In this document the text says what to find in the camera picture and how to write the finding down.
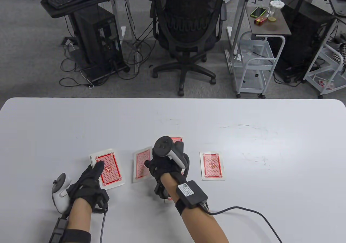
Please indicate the brown side table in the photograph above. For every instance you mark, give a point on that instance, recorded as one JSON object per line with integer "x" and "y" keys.
{"x": 281, "y": 28}

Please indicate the black left forearm sensor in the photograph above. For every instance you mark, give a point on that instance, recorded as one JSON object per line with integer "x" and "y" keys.
{"x": 58, "y": 232}

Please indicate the person's right forearm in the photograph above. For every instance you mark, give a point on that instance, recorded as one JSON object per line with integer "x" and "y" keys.
{"x": 200, "y": 226}

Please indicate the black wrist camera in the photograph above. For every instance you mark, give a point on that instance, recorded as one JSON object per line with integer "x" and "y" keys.
{"x": 160, "y": 190}
{"x": 101, "y": 202}

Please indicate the white left hand controller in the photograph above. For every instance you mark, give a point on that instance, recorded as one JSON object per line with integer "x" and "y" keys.
{"x": 60, "y": 202}

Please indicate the person's right hand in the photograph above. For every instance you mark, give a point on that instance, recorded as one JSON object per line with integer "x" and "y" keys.
{"x": 162, "y": 168}

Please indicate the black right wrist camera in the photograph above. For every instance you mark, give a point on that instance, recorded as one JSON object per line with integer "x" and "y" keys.
{"x": 160, "y": 190}

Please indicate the black white right hand controller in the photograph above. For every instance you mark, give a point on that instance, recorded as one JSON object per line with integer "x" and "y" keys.
{"x": 162, "y": 145}

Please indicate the red white card pack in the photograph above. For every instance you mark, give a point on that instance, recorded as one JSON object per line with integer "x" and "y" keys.
{"x": 325, "y": 84}

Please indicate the green-edged smartphone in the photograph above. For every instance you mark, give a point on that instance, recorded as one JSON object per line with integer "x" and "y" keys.
{"x": 258, "y": 11}

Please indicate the person's left forearm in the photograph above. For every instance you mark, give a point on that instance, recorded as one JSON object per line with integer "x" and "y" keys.
{"x": 78, "y": 216}

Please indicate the deck of red-backed cards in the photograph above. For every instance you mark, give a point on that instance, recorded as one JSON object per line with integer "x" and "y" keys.
{"x": 112, "y": 170}

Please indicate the aluminium frame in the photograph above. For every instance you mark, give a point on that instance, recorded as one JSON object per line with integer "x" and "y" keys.
{"x": 241, "y": 18}

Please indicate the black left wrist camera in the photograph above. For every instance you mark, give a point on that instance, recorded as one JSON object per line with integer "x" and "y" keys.
{"x": 101, "y": 202}

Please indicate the black mesh office chair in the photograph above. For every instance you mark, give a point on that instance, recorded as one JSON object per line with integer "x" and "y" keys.
{"x": 189, "y": 51}

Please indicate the small red box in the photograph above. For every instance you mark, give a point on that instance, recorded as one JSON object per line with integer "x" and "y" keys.
{"x": 260, "y": 21}

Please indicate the black wrist sensor box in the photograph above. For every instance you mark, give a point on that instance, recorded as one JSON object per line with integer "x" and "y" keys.
{"x": 192, "y": 194}

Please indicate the white desk leg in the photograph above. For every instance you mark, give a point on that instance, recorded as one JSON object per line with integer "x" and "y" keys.
{"x": 116, "y": 18}

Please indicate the person's left hand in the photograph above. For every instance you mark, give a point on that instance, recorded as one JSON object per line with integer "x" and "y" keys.
{"x": 86, "y": 189}

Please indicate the black stand base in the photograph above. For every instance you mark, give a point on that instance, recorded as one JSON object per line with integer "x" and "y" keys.
{"x": 108, "y": 74}

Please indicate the black computer tower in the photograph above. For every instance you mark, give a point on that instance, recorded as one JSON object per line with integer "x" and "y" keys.
{"x": 302, "y": 37}
{"x": 94, "y": 34}

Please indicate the clear lidded jar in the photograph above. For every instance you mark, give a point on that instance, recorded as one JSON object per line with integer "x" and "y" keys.
{"x": 275, "y": 10}

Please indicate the black white checkered board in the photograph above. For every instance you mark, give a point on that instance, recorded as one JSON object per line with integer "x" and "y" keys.
{"x": 341, "y": 55}

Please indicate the white metal cart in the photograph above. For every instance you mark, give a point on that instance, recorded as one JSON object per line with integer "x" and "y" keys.
{"x": 315, "y": 84}
{"x": 260, "y": 68}

